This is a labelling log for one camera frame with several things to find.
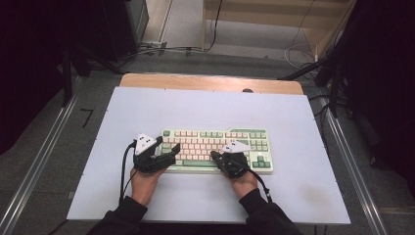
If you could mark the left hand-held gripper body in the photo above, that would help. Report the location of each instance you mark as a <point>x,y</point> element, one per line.
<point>145,156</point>

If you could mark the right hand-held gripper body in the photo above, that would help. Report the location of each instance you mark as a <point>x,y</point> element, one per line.
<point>235,163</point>

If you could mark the green and cream mechanical keyboard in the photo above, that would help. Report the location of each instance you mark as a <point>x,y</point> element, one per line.
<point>202,147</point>

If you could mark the person's right hand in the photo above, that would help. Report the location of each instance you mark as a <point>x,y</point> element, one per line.
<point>244,186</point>

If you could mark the person's left hand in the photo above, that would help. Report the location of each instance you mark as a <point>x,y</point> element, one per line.
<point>145,186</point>

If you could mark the small dark round knob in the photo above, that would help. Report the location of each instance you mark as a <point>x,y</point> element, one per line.
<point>248,90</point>

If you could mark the wooden table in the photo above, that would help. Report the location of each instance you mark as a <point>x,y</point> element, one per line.
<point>195,81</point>

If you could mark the black metal stand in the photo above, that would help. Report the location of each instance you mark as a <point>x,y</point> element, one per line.
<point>67,78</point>

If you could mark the dark cabinet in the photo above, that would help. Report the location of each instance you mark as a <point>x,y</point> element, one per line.
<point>127,26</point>

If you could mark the black tripod stand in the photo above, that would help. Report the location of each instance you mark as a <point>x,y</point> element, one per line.
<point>333,88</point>

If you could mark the dark curtain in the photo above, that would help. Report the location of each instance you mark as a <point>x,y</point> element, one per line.
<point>39,49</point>
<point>385,81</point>

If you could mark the light wooden shelf unit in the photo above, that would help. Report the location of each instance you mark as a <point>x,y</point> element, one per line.
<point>277,13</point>

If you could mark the metal floor rail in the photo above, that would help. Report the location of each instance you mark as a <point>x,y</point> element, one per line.
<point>355,169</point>
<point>36,169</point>

